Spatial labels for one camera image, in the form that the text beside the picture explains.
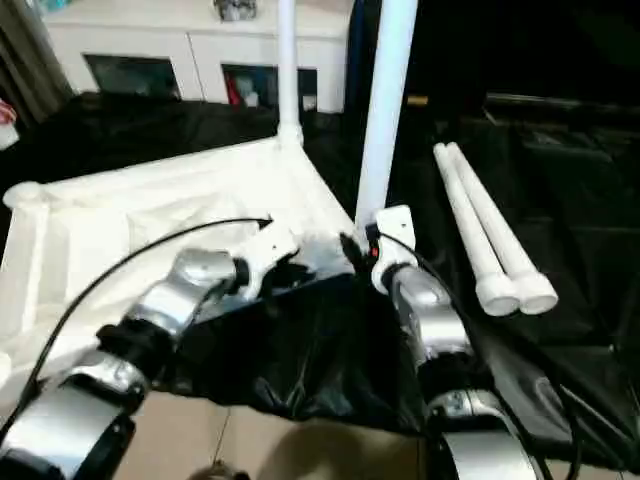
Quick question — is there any black mat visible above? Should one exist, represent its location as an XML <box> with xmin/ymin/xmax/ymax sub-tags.
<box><xmin>0</xmin><ymin>92</ymin><xmax>640</xmax><ymax>471</ymax></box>

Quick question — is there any white plastic table top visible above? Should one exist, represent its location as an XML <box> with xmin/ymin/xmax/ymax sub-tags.
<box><xmin>0</xmin><ymin>133</ymin><xmax>362</xmax><ymax>387</ymax></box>

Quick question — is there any grey curtain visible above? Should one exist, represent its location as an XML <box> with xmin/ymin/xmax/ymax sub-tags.
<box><xmin>0</xmin><ymin>0</ymin><xmax>77</xmax><ymax>130</ymax></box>

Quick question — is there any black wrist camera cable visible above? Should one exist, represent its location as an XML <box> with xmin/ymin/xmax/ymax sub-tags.
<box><xmin>0</xmin><ymin>215</ymin><xmax>275</xmax><ymax>437</ymax></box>
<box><xmin>376</xmin><ymin>228</ymin><xmax>585</xmax><ymax>480</ymax></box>

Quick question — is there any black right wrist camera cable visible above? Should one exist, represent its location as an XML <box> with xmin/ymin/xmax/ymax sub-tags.
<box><xmin>376</xmin><ymin>228</ymin><xmax>585</xmax><ymax>480</ymax></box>

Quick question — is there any white glass-door cabinet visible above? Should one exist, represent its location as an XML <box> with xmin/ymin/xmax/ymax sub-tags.
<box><xmin>43</xmin><ymin>0</ymin><xmax>352</xmax><ymax>115</ymax></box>

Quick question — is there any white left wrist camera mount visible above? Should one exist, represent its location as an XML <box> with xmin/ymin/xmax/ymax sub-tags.
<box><xmin>238</xmin><ymin>228</ymin><xmax>302</xmax><ymax>305</ymax></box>

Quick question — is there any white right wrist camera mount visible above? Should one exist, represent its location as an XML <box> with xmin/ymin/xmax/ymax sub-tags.
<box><xmin>368</xmin><ymin>203</ymin><xmax>418</xmax><ymax>292</ymax></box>

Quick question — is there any black metal bar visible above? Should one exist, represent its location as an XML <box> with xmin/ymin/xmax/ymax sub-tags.
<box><xmin>483</xmin><ymin>93</ymin><xmax>640</xmax><ymax>115</ymax></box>

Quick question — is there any dark bundled object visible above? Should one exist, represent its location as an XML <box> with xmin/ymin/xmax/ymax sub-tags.
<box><xmin>212</xmin><ymin>0</ymin><xmax>262</xmax><ymax>23</ymax></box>

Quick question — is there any white plastic table leg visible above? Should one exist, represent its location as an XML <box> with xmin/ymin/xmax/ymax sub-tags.
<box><xmin>353</xmin><ymin>0</ymin><xmax>420</xmax><ymax>232</ymax></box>
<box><xmin>275</xmin><ymin>0</ymin><xmax>305</xmax><ymax>147</ymax></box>
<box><xmin>444</xmin><ymin>142</ymin><xmax>560</xmax><ymax>317</ymax></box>
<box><xmin>432</xmin><ymin>142</ymin><xmax>520</xmax><ymax>318</ymax></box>

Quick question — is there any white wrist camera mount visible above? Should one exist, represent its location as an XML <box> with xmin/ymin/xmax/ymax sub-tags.
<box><xmin>368</xmin><ymin>203</ymin><xmax>418</xmax><ymax>292</ymax></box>
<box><xmin>238</xmin><ymin>228</ymin><xmax>302</xmax><ymax>305</ymax></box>

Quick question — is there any black left wrist camera cable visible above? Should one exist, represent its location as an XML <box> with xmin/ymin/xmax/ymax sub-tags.
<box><xmin>0</xmin><ymin>215</ymin><xmax>275</xmax><ymax>437</ymax></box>

